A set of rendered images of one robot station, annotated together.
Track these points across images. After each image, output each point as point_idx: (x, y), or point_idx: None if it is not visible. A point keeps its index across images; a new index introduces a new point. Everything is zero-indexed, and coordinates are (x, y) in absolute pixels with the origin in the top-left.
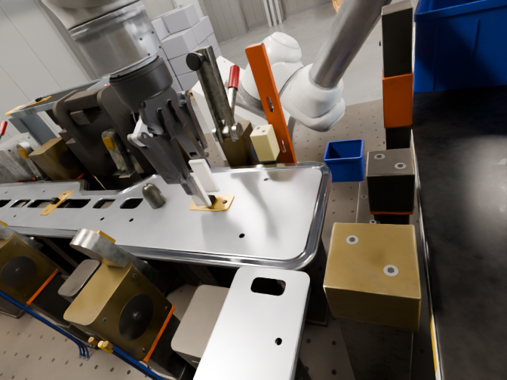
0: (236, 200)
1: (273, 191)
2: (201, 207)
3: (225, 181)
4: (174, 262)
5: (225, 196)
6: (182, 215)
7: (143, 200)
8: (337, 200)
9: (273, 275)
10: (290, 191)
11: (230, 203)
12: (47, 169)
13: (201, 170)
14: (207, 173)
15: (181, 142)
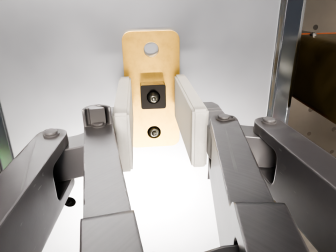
0: (163, 152)
1: (189, 215)
2: (129, 75)
3: (233, 94)
4: None
5: (172, 124)
6: (100, 21)
7: None
8: (308, 115)
9: None
10: (186, 243)
11: (150, 146)
12: None
13: (186, 131)
14: (183, 140)
15: (217, 166)
